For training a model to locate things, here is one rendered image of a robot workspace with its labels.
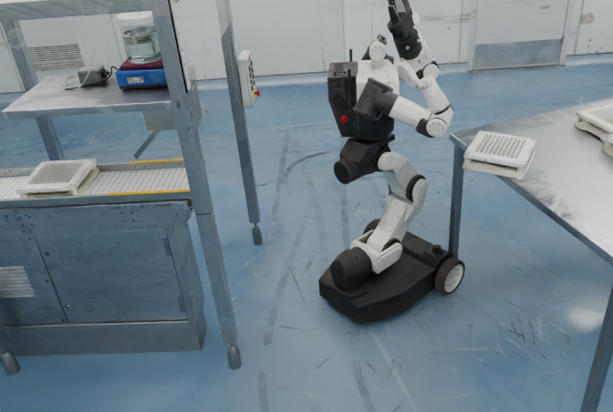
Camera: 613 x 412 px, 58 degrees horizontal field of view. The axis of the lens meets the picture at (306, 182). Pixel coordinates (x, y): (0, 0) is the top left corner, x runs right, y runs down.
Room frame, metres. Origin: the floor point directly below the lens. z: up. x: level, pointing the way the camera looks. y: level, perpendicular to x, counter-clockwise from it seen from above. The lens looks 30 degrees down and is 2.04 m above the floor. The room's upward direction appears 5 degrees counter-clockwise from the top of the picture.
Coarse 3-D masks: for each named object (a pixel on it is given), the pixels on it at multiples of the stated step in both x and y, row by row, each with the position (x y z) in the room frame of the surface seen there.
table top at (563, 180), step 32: (480, 128) 2.40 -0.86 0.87; (512, 128) 2.37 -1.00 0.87; (544, 128) 2.34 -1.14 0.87; (576, 128) 2.31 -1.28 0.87; (544, 160) 2.03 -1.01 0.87; (576, 160) 2.01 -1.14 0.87; (608, 160) 1.98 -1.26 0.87; (544, 192) 1.79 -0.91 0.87; (576, 192) 1.77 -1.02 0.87; (608, 192) 1.75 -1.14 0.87; (576, 224) 1.57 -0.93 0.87; (608, 224) 1.55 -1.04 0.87; (608, 256) 1.39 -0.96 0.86
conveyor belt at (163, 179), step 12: (180, 168) 2.17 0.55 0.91; (0, 180) 2.21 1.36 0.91; (12, 180) 2.20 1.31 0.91; (96, 180) 2.13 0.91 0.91; (108, 180) 2.12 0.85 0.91; (120, 180) 2.11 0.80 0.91; (132, 180) 2.10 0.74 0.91; (144, 180) 2.09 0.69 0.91; (156, 180) 2.08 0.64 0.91; (168, 180) 2.07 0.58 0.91; (180, 180) 2.06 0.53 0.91; (0, 192) 2.10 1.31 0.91; (12, 192) 2.09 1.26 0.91; (96, 192) 2.02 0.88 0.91; (108, 192) 2.01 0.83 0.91; (60, 204) 1.96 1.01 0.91; (192, 204) 1.92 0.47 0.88
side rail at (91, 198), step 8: (168, 192) 1.91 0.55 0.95; (176, 192) 1.90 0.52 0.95; (184, 192) 1.90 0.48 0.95; (0, 200) 1.97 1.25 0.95; (8, 200) 1.96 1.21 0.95; (16, 200) 1.96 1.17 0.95; (24, 200) 1.95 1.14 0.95; (32, 200) 1.95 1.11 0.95; (40, 200) 1.95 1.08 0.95; (48, 200) 1.95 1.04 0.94; (56, 200) 1.94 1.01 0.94; (64, 200) 1.94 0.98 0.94; (72, 200) 1.94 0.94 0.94; (80, 200) 1.94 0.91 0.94; (88, 200) 1.93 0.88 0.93; (96, 200) 1.93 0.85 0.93; (104, 200) 1.93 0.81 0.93; (112, 200) 1.92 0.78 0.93; (120, 200) 1.92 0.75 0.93; (128, 200) 1.92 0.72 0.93; (136, 200) 1.92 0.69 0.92; (144, 200) 1.91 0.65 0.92; (152, 200) 1.91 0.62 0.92
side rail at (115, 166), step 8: (16, 168) 2.25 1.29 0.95; (24, 168) 2.24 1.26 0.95; (32, 168) 2.24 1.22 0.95; (104, 168) 2.21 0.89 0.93; (112, 168) 2.20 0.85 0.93; (120, 168) 2.20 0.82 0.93; (128, 168) 2.20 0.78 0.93; (136, 168) 2.19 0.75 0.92; (144, 168) 2.19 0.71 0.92; (152, 168) 2.19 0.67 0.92; (0, 176) 2.25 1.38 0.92
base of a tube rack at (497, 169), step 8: (472, 160) 2.04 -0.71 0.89; (528, 160) 2.00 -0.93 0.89; (464, 168) 2.02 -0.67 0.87; (472, 168) 2.00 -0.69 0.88; (480, 168) 1.99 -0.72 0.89; (488, 168) 1.97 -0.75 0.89; (496, 168) 1.96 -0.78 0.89; (504, 168) 1.96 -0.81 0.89; (512, 168) 1.95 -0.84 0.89; (512, 176) 1.92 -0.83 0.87; (520, 176) 1.90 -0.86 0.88
